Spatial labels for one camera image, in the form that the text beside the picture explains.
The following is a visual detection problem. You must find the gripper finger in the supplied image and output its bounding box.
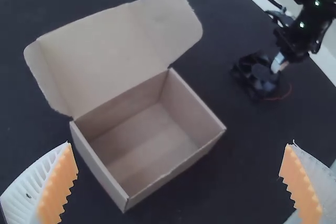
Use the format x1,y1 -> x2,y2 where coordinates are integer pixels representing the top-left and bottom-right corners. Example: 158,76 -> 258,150
0,141 -> 79,224
278,139 -> 336,224

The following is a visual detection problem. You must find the black square fan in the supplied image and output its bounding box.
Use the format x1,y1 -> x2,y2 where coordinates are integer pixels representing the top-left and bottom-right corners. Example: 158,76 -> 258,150
230,52 -> 292,102

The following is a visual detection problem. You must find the cardboard box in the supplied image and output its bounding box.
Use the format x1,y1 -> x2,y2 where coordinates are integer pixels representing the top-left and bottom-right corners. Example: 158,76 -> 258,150
23,0 -> 227,214

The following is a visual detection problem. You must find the black mat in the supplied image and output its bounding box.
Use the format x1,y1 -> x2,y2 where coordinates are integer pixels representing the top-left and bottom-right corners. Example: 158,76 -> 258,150
0,0 -> 336,224

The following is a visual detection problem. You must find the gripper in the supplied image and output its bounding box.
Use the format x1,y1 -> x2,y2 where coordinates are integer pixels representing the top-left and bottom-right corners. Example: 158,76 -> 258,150
270,16 -> 334,74

